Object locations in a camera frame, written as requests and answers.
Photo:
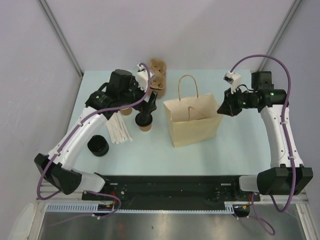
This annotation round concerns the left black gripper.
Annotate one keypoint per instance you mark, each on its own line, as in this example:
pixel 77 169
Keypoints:
pixel 144 106

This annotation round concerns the brown paper bag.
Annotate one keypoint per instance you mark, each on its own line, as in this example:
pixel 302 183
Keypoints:
pixel 184 132

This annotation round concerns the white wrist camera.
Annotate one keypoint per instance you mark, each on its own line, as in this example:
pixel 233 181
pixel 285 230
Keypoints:
pixel 234 79
pixel 142 77

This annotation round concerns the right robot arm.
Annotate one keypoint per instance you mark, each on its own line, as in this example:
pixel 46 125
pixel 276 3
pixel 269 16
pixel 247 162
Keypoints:
pixel 287 174

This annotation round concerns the pile of wrapped straws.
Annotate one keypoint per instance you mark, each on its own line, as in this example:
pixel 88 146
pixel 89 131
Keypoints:
pixel 117 129

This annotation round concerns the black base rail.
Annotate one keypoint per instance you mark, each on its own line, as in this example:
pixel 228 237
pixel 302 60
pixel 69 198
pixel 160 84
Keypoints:
pixel 172 193

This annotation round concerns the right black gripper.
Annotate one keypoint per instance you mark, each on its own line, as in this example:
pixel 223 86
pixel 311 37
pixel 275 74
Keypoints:
pixel 229 107

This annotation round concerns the stack of paper cups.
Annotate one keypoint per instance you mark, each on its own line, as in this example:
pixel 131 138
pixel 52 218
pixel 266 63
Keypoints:
pixel 126 111

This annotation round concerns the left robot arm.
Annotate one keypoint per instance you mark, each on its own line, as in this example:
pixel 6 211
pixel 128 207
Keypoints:
pixel 123 90

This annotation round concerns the stack of black lids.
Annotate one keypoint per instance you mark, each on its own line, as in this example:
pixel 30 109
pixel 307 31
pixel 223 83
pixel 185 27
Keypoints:
pixel 98 146

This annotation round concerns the single cardboard cup carrier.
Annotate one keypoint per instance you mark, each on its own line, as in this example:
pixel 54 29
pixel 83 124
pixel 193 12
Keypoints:
pixel 194 114

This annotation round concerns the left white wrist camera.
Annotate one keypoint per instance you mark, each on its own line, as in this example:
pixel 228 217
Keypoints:
pixel 142 77

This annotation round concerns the single brown paper cup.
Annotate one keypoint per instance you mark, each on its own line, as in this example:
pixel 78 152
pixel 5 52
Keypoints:
pixel 145 128

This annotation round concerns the black cup lid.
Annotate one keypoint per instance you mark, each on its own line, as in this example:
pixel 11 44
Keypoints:
pixel 143 119

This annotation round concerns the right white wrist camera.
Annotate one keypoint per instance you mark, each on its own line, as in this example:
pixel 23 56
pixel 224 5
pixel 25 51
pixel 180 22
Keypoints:
pixel 234 79

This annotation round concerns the cardboard cup carrier stack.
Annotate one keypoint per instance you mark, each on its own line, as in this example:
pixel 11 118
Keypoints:
pixel 158 84

